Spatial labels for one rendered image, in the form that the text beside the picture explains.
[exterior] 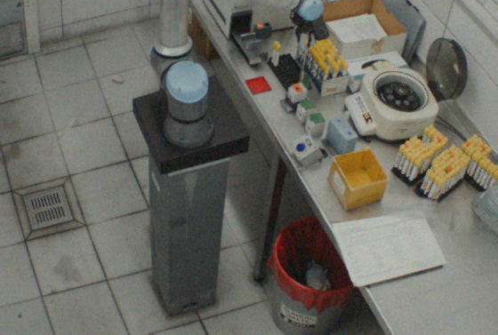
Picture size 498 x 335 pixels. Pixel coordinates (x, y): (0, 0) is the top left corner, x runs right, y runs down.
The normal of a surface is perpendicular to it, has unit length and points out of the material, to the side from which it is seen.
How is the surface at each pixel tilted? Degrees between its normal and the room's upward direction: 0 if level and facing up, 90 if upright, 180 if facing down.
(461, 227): 0
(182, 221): 90
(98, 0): 90
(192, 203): 90
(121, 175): 0
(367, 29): 1
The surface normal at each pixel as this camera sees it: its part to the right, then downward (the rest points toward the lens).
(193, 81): 0.09, -0.56
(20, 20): 0.40, 0.70
